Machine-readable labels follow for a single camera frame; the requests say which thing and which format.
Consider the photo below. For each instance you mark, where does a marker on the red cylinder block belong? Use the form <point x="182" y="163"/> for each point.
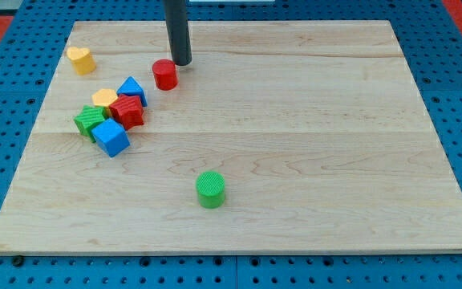
<point x="165" y="76"/>

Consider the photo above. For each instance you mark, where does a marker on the blue triangle block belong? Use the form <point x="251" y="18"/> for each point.
<point x="130" y="87"/>

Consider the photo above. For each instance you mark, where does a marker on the green cylinder block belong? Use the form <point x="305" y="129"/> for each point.
<point x="210" y="187"/>

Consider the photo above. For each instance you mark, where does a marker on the red star block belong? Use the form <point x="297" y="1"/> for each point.
<point x="127" y="111"/>

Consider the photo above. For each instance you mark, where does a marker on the blue cube block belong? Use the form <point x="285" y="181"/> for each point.
<point x="111" y="137"/>

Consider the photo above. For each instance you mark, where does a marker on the yellow hexagon block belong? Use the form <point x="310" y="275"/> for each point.
<point x="104" y="98"/>

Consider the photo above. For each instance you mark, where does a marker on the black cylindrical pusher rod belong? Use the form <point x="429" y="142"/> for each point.
<point x="176" y="18"/>

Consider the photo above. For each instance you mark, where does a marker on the green star block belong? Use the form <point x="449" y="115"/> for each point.
<point x="89" y="118"/>

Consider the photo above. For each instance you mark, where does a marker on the yellow heart block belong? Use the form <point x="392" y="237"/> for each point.
<point x="81" y="60"/>

